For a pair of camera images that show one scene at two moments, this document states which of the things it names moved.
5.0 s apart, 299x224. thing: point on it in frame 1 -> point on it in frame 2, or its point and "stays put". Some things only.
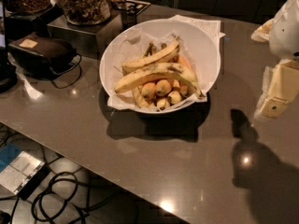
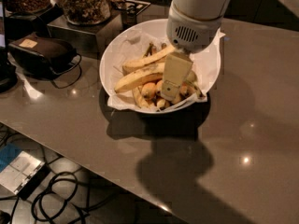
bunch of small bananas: x=160 y=93 stays put
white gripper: x=286 y=32 -> x=193 y=32
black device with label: x=42 y=56 stays put
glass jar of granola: x=85 y=5 stays put
